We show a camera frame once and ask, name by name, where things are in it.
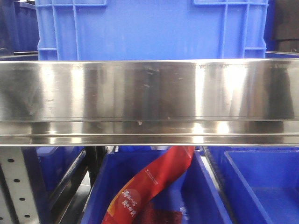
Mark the blue bin under shelf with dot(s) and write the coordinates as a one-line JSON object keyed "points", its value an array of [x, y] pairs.
{"points": [[191, 199]]}

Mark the blue bin at right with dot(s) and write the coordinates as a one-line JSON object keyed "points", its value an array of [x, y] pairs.
{"points": [[260, 184]]}

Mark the dark blue bin at left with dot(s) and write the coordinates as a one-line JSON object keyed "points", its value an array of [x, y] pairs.
{"points": [[19, 33]]}

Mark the red printed banner roll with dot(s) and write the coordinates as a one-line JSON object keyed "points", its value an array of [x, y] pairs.
{"points": [[148, 183]]}

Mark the large blue plastic crate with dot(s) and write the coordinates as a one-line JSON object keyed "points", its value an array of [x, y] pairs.
{"points": [[150, 29]]}

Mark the stainless steel shelf rail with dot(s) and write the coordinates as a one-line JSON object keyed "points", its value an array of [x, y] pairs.
{"points": [[196, 102]]}

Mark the perforated white shelf post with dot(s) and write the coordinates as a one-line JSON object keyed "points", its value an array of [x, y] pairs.
{"points": [[18, 183]]}

